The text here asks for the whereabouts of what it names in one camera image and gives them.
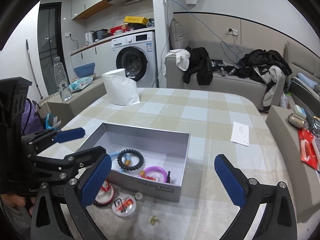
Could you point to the blue plastic basin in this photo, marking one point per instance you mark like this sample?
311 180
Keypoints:
84 70

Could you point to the clear plastic water bottle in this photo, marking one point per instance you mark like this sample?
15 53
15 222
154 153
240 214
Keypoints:
61 80

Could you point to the grey cushion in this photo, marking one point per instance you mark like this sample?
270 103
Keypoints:
178 37

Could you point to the white electric kettle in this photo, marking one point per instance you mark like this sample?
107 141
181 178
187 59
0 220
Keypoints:
89 38

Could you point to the blue plastic bag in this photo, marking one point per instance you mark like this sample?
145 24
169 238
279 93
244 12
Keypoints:
52 122

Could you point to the black white jacket pile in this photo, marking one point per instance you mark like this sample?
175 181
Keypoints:
266 67

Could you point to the white washing machine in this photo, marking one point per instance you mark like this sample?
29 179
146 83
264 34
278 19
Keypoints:
136 53

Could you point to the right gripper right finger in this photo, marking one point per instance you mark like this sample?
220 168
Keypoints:
278 220

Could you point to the black garment on sofa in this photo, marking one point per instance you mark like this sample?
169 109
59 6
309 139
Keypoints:
199 64

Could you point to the red white round case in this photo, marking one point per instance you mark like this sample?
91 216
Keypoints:
105 195

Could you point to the yellow box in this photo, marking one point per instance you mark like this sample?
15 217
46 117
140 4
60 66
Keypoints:
136 19

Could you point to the white paper card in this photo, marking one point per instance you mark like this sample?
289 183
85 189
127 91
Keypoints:
240 134

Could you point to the small yellow earrings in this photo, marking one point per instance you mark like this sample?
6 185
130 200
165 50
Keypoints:
153 220

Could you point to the grey phone box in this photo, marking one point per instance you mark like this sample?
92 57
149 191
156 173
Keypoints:
142 157

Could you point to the grey sofa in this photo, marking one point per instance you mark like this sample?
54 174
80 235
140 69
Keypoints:
249 89

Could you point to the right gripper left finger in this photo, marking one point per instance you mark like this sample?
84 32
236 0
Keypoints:
80 191

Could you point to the person's left hand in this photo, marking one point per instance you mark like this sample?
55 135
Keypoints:
13 202

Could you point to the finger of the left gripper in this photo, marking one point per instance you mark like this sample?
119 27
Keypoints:
85 158
51 136

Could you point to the silver metal case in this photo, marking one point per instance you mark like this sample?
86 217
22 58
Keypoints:
297 121

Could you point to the wall power socket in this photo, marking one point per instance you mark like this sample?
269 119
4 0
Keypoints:
232 32

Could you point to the checked tablecloth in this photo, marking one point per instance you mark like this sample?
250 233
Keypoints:
205 210

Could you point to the purple bag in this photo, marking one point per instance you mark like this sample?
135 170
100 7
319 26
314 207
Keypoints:
31 122

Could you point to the small round white cap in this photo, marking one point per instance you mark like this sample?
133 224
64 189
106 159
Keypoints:
138 196

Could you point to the red packet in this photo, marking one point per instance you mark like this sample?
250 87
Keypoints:
309 152

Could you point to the wet wipes pack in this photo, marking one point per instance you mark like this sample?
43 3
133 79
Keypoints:
80 84

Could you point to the white garment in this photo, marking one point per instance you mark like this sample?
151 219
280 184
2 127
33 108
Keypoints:
182 57

